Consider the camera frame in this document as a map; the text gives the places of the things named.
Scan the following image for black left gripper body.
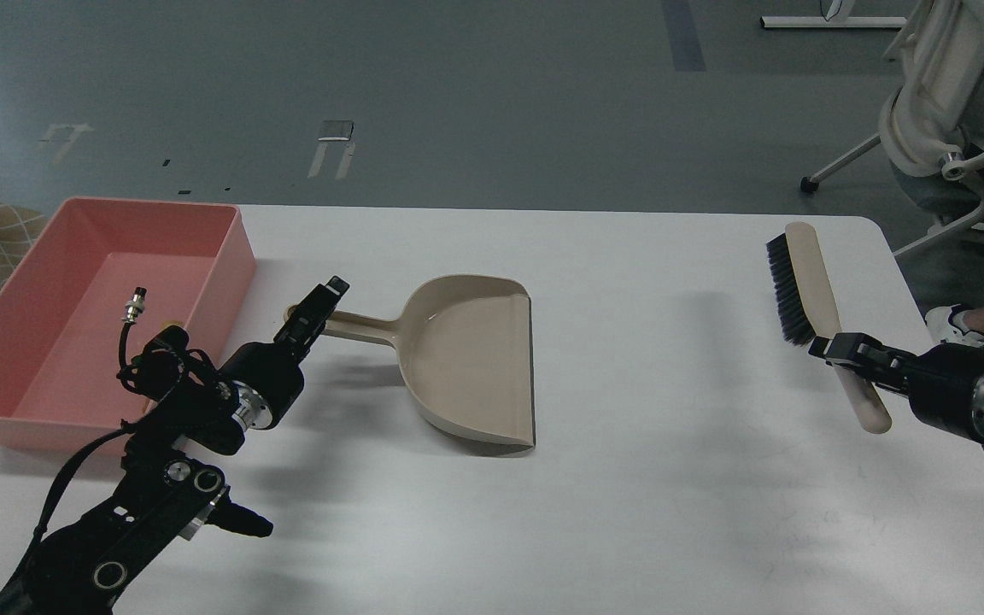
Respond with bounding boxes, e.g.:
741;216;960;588
219;342;306;430

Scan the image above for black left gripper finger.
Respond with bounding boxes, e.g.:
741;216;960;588
274;276;350;360

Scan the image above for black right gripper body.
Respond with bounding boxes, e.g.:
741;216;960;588
906;343;984;444

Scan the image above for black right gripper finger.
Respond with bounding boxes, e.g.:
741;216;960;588
808;332;917;394

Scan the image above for beige hand brush black bristles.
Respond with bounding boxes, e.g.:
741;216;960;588
766;221;892;435

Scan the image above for beige plastic dustpan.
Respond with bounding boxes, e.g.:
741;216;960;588
323;275;536;448

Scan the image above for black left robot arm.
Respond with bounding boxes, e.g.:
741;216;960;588
0;277;350;614

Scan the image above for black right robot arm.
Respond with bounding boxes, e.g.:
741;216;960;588
809;304;984;445

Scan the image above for pink plastic bin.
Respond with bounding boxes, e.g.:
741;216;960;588
0;197;256;452

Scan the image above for silver floor plate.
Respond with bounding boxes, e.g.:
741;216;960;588
317;120;355;143

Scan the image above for white office chair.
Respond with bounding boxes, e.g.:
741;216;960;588
799;1;984;257

